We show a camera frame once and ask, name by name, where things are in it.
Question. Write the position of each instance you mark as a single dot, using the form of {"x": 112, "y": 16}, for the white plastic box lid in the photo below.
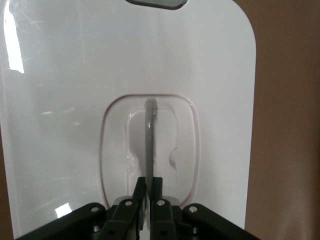
{"x": 62, "y": 100}

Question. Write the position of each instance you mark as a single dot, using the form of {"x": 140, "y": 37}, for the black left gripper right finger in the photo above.
{"x": 162, "y": 217}

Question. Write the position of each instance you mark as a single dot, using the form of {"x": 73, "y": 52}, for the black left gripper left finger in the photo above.
{"x": 130, "y": 215}

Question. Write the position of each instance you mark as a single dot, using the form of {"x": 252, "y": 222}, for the grey lid latch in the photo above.
{"x": 156, "y": 3}

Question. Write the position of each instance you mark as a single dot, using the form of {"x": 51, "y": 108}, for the brown table cover mat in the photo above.
{"x": 287, "y": 125}

